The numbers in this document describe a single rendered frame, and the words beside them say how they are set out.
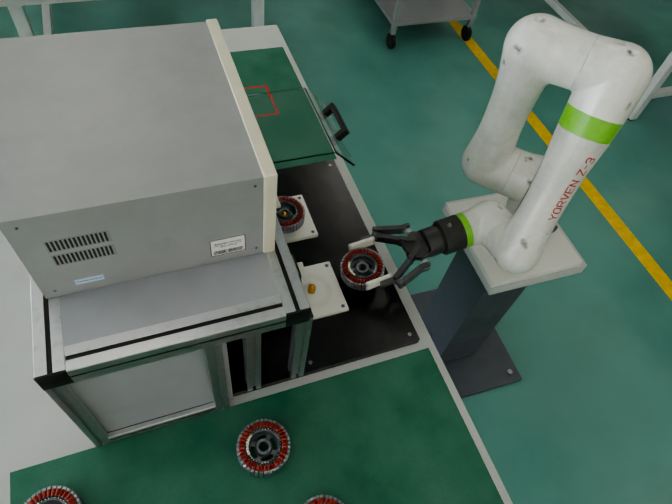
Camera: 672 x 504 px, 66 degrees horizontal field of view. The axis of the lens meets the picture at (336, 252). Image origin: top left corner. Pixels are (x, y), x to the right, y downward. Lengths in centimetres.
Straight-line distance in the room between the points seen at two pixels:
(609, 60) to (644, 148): 249
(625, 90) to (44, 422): 134
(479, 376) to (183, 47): 165
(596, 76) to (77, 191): 93
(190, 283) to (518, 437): 156
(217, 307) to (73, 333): 23
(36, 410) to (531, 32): 127
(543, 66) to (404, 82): 225
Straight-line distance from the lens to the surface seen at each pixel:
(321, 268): 136
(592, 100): 116
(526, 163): 145
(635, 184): 334
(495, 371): 224
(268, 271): 95
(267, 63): 203
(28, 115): 97
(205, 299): 92
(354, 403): 124
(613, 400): 245
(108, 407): 110
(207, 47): 107
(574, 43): 115
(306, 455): 120
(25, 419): 132
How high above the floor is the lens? 191
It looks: 54 degrees down
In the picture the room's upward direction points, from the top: 11 degrees clockwise
